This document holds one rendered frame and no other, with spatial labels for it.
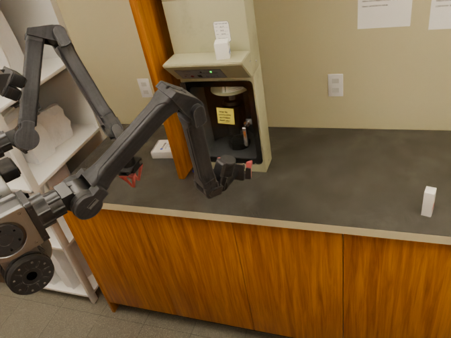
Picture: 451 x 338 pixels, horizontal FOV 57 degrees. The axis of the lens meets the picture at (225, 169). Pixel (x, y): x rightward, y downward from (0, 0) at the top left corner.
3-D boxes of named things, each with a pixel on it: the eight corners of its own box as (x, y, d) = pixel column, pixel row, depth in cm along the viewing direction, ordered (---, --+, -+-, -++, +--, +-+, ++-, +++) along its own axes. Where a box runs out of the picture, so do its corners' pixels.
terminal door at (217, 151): (200, 160, 196) (181, 81, 174) (263, 163, 186) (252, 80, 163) (199, 161, 196) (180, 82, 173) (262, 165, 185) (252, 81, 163)
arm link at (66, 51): (43, 37, 152) (48, 29, 142) (58, 31, 154) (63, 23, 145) (107, 140, 163) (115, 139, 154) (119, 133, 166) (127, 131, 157)
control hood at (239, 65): (178, 76, 173) (173, 53, 167) (254, 75, 162) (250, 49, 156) (167, 89, 165) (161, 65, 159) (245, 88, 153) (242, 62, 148)
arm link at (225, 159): (194, 184, 149) (209, 198, 145) (199, 158, 143) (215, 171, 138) (219, 176, 157) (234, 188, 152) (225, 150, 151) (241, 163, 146)
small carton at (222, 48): (217, 55, 158) (215, 39, 154) (231, 53, 157) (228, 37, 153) (216, 60, 154) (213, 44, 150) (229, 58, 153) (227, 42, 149)
